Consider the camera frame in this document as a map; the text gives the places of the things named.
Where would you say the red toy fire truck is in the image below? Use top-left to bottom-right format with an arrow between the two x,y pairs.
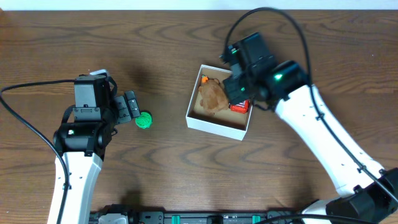
229,100 -> 249,114

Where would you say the brown plush toy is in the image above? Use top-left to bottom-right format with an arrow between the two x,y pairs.
198,75 -> 229,116

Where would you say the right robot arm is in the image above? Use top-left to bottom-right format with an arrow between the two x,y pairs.
222,33 -> 397,223

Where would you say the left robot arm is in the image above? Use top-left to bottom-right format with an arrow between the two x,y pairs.
47,69 -> 119,223

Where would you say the white cardboard box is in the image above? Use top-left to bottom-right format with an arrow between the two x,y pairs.
185,65 -> 252,141

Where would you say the green knitted ball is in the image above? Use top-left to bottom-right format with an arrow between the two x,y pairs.
135,112 -> 152,129

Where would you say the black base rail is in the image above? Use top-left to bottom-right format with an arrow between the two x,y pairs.
90,203 -> 371,224

